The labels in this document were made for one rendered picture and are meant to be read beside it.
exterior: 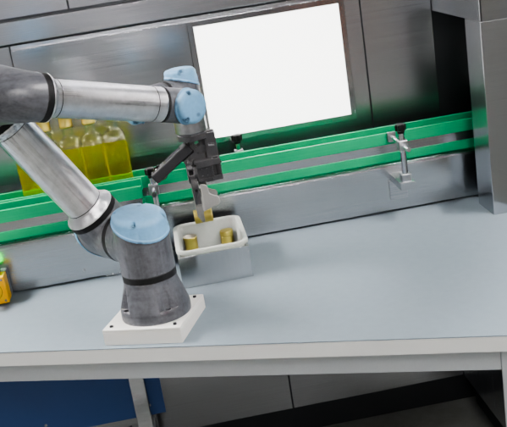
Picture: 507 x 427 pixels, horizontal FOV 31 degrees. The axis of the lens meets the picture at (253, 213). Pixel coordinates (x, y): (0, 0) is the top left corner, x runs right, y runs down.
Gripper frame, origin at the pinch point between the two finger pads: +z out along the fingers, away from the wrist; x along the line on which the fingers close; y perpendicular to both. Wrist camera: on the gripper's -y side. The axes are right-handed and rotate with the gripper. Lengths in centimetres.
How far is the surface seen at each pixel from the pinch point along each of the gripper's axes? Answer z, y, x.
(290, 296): 15.7, 15.7, -23.6
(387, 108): -7, 59, 41
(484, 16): -33, 76, 3
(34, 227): -1.4, -40.7, 13.7
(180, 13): -44, 7, 40
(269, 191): 3.8, 19.9, 20.5
